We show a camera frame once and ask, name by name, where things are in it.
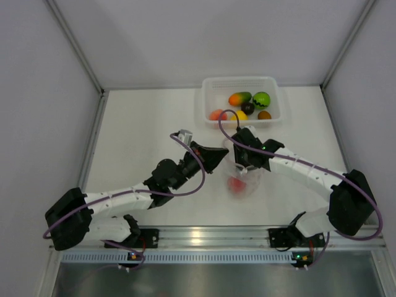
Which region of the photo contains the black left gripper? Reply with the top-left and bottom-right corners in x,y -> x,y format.
171,140 -> 229,190

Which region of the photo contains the clear zip top bag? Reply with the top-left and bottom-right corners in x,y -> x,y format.
221,139 -> 264,200

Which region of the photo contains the yellow fake pepper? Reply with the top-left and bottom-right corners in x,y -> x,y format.
230,110 -> 249,121

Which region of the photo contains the red fake strawberry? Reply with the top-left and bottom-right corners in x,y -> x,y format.
227,176 -> 246,194

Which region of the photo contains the brown fake kiwi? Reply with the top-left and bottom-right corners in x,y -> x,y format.
257,110 -> 272,120

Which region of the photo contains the orange peach fake fruit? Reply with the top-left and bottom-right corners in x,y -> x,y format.
209,109 -> 228,121

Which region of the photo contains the dark purple fake plum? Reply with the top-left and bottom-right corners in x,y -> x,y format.
241,102 -> 255,116

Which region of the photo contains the green fake apple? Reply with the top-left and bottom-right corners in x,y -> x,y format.
252,92 -> 271,110

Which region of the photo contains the orange green fake mango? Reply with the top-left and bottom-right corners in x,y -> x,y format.
228,92 -> 252,106

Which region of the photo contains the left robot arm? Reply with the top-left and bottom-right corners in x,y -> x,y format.
43,141 -> 229,251

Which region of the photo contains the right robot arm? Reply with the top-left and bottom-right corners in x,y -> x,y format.
231,126 -> 376,246

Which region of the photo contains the white plastic basket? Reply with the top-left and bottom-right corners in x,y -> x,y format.
202,76 -> 284,128

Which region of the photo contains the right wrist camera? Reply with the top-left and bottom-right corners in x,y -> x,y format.
240,125 -> 257,137

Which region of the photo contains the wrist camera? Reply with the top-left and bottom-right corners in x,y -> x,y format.
176,129 -> 193,147
240,125 -> 257,137

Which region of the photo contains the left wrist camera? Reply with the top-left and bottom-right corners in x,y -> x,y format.
176,129 -> 193,147

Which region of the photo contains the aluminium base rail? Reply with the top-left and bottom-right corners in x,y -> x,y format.
66,226 -> 386,251

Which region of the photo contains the white slotted cable duct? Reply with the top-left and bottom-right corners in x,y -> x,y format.
61,250 -> 309,264

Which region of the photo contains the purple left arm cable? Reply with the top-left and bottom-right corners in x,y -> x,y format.
42,132 -> 207,239

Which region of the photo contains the aluminium frame rail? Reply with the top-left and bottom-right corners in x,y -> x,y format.
43,0 -> 105,96

